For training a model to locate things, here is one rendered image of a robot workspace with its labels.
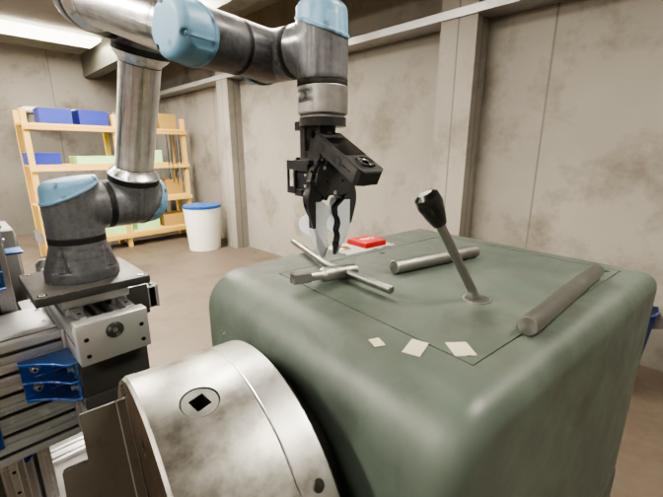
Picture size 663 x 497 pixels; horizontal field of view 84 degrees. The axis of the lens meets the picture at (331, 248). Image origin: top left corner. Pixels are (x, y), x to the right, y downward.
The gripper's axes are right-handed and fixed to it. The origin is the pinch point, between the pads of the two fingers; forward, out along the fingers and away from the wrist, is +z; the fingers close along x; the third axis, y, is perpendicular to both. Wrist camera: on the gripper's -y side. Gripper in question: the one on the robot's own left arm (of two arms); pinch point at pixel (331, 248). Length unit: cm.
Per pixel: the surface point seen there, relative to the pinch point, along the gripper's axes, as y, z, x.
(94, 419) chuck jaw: -7.0, 9.9, 34.9
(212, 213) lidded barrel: 491, 73, -168
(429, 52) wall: 180, -100, -256
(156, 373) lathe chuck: -8.8, 6.2, 29.3
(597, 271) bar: -28.8, 2.2, -27.6
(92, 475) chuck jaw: -9.4, 13.9, 35.9
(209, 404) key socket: -16.2, 6.6, 26.8
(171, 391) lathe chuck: -13.2, 5.9, 29.1
